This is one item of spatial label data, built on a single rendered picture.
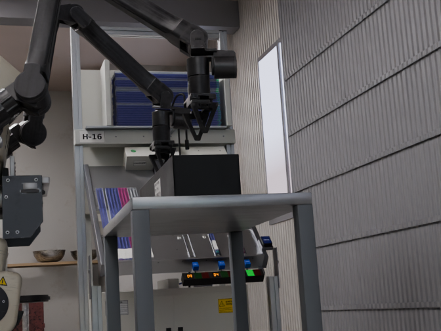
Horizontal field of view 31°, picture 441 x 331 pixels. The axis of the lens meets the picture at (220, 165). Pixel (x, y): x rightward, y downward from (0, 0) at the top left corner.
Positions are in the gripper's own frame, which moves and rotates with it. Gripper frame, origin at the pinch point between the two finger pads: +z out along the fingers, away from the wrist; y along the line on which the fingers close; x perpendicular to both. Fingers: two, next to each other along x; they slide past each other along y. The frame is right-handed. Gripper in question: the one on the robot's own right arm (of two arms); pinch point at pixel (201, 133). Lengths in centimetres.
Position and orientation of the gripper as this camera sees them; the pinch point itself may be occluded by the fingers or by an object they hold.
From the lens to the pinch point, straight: 200.7
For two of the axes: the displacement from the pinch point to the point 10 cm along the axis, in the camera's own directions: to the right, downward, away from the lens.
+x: -9.7, 0.0, -2.3
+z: 0.5, 9.8, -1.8
